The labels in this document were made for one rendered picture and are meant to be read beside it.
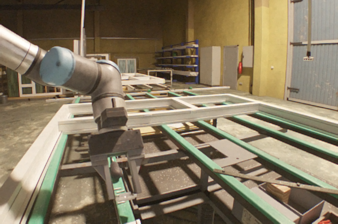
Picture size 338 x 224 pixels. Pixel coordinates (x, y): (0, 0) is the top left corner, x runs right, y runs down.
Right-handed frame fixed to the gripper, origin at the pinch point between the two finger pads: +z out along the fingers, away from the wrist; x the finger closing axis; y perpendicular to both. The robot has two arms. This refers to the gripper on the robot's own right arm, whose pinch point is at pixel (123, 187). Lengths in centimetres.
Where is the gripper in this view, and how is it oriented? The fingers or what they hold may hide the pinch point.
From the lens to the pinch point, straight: 48.6
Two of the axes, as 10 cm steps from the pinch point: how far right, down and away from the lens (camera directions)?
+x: -9.1, 0.7, -4.2
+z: 2.6, 8.7, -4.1
